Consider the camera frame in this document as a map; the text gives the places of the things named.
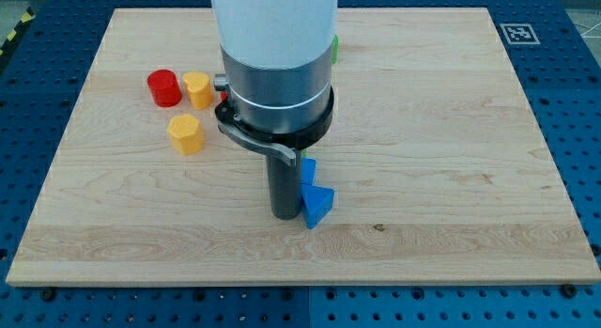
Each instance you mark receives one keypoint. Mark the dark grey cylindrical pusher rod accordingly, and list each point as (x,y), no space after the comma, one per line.
(284,187)

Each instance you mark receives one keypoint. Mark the black clamp ring with lever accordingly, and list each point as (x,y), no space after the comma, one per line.
(281,146)

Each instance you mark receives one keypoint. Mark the blue triangle block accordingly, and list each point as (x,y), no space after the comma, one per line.
(317,203)

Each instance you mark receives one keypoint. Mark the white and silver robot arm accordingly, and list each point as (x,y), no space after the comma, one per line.
(277,59)

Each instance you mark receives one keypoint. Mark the blue cube block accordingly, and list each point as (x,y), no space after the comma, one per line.
(308,171)

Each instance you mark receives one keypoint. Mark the yellow hexagon block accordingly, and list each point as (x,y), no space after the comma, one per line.
(186,134)

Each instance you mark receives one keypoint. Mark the yellow heart block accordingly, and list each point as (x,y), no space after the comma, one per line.
(199,89)

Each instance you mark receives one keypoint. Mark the green block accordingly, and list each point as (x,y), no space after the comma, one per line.
(334,49)

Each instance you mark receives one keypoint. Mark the red cylinder block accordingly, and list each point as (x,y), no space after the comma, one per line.
(164,88)

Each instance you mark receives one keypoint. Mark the light wooden board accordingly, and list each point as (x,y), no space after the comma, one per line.
(440,171)

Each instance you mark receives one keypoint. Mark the white fiducial marker tag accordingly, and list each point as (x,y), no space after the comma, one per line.
(519,34)

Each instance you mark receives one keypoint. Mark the black and yellow hazard tape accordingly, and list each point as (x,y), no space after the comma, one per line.
(17,33)

